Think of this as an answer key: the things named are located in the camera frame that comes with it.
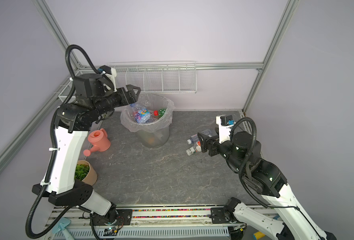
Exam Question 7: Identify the green soda bottle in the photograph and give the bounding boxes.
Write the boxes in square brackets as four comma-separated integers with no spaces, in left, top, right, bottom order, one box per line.
[157,109,166,118]

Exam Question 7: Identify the teal plastic shovel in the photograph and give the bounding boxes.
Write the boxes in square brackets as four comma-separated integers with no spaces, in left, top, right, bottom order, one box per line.
[52,218,74,240]

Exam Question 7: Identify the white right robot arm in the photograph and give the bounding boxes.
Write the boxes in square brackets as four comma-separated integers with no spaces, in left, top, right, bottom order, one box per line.
[198,115,336,240]

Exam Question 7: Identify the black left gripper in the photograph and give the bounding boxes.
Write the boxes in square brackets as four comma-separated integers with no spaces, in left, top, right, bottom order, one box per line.
[94,84,141,117]

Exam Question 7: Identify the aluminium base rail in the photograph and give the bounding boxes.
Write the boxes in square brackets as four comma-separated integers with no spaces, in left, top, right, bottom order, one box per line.
[40,204,280,240]

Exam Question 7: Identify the clear plastic bin liner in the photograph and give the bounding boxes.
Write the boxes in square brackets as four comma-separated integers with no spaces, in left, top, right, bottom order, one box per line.
[120,94,175,133]

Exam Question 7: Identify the light blue label bottle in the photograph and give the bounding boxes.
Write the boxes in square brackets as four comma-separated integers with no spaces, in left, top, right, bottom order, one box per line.
[130,103,151,124]

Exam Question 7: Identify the pink plastic watering can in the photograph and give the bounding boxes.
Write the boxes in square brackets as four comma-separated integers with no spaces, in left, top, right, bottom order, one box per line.
[83,128,111,157]

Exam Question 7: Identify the white mesh wall basket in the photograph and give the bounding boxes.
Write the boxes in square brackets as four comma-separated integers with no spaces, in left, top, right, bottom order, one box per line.
[58,71,82,103]

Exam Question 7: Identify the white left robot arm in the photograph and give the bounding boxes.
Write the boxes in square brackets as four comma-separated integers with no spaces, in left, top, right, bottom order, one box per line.
[25,45,141,239]

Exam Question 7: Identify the potted green plant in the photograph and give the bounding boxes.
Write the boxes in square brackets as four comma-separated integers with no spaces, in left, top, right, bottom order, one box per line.
[74,160,98,186]

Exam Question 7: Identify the blue yellow toy rake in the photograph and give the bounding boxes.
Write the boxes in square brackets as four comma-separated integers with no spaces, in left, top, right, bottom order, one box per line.
[253,232,266,240]

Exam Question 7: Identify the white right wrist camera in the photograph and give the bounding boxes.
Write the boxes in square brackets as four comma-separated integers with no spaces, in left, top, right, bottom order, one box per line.
[216,115,235,144]

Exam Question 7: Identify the grey mesh waste bin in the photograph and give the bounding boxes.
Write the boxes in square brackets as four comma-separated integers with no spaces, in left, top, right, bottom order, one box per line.
[121,93,173,149]

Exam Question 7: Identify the white wire wall shelf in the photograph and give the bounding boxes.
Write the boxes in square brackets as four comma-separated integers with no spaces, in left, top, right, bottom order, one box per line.
[107,61,198,93]

